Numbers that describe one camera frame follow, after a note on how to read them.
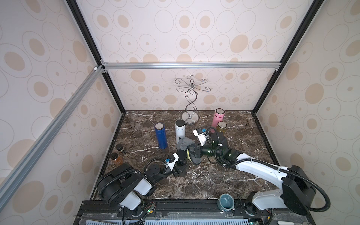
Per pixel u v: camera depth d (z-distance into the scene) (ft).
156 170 2.12
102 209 2.45
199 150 2.18
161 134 2.92
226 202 2.48
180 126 2.73
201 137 2.26
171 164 2.25
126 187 1.45
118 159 2.79
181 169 2.33
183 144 2.35
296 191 1.36
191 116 3.71
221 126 2.73
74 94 2.29
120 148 2.83
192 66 3.02
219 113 2.95
